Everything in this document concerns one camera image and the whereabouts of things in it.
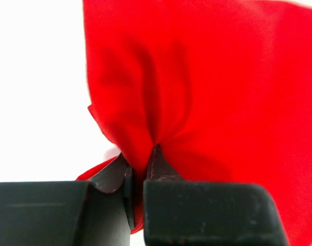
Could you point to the red t shirt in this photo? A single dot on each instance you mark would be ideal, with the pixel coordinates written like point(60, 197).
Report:
point(224, 87)

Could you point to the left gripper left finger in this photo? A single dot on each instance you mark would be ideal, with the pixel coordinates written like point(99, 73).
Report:
point(98, 211)

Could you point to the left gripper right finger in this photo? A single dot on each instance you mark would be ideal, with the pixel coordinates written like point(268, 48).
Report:
point(179, 212)

